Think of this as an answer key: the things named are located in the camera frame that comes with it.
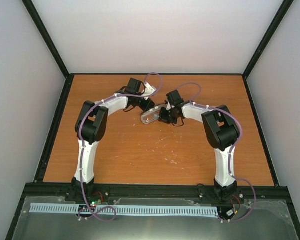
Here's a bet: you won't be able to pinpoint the brown striped glasses case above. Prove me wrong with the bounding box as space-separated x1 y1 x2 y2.
140 103 167 125

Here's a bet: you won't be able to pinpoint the orange tinted sunglasses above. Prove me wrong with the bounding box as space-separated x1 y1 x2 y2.
141 112 160 125

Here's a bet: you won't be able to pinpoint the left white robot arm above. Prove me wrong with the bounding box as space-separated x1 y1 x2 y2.
71 78 158 202

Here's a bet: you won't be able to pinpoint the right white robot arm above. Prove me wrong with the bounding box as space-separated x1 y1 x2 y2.
159 90 241 202

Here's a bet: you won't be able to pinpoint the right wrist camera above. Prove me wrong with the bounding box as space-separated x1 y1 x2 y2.
165 100 172 111

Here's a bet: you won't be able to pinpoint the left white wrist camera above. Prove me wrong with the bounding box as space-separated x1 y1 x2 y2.
141 81 157 100

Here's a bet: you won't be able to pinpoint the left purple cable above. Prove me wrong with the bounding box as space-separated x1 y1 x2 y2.
78 72 164 222

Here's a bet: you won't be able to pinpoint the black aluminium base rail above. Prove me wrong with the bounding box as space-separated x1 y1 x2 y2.
22 182 290 205

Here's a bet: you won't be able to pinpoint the light blue slotted cable duct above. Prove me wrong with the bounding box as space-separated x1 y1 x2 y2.
28 203 219 218

